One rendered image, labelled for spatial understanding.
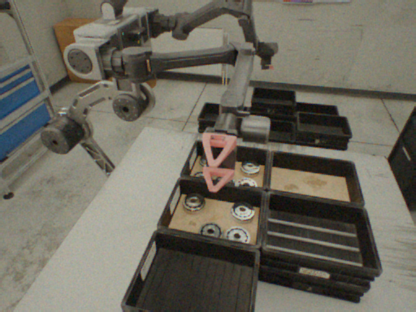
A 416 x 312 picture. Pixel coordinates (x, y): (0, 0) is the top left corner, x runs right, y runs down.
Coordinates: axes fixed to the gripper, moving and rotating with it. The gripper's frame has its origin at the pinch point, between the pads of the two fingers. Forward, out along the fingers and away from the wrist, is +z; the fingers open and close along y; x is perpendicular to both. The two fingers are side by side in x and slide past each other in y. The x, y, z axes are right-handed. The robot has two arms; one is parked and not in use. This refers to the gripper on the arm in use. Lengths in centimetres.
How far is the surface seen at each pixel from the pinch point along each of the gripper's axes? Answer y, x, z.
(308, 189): 62, -35, -67
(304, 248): 63, -31, -33
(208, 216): 62, 9, -41
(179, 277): 62, 14, -11
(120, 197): 74, 60, -55
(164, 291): 62, 18, -6
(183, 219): 62, 20, -37
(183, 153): 74, 37, -98
